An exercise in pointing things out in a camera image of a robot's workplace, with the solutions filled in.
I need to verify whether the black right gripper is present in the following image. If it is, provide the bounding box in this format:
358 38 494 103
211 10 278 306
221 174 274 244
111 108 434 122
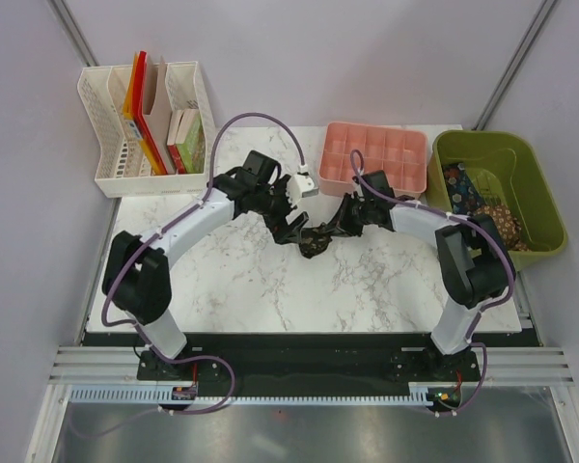
324 192 374 237

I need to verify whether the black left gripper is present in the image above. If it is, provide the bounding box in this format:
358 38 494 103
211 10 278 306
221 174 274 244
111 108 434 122
254 176 309 246

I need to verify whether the black gold floral tie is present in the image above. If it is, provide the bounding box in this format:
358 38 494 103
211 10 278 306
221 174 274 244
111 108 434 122
298 223 334 259

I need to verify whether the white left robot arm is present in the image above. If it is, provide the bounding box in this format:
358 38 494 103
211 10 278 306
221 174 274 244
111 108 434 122
102 150 318 379

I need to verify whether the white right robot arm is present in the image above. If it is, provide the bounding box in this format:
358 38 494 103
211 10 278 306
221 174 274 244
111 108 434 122
322 171 516 380

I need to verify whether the pink divided organizer tray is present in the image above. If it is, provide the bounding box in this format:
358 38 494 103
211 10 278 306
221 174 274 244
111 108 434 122
318 122 427 199

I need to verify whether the green book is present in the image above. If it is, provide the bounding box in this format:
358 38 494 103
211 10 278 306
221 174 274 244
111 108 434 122
176 109 206 174

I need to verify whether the navy floral tie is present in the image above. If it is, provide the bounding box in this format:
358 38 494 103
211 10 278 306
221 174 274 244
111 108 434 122
442 163 485 215

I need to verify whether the red book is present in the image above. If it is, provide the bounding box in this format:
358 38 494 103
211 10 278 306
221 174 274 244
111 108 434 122
166 109 190 175

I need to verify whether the brown floral tie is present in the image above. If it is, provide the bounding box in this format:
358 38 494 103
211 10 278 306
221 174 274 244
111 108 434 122
477 204 530 252

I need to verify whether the white plastic file rack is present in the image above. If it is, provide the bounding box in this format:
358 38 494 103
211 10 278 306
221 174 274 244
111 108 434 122
77 61 216 199

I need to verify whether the olive green plastic bin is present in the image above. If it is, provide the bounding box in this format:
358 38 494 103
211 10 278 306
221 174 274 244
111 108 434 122
426 130 567 271

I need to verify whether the beige cardboard folder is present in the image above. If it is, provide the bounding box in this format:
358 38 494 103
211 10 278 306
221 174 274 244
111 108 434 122
142 56 176 175

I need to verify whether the orange folder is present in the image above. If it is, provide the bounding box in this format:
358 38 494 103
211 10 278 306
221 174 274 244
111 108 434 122
122 50 168 176

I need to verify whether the red folder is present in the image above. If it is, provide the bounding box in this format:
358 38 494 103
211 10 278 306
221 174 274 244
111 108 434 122
133 50 176 176

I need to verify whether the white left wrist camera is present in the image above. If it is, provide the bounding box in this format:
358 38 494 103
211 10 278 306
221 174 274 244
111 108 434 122
287 164 319 204

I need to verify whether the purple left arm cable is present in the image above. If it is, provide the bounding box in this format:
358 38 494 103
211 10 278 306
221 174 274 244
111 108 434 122
99 112 313 419

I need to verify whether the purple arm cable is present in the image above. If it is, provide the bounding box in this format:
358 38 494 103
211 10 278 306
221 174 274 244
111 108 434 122
349 150 518 420
99 112 313 419

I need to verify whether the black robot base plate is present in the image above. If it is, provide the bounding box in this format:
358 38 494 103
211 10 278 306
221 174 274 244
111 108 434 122
83 331 549 398

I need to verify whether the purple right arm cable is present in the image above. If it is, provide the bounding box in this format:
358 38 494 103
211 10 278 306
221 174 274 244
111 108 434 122
349 150 518 420

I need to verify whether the aluminium frame rail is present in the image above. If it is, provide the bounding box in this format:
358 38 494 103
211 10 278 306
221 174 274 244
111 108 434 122
49 346 574 387

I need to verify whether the slotted cable duct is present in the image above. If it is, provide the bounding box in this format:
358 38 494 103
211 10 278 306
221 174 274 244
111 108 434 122
69 385 433 406

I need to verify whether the right aluminium corner post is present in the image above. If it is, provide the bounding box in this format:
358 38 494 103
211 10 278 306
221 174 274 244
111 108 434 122
471 0 561 131

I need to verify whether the aluminium corner post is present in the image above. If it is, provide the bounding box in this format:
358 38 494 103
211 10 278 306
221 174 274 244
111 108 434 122
471 0 561 131
47 0 98 67

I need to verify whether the left aluminium corner post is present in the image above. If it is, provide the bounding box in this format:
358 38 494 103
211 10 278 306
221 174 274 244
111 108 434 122
47 0 98 67

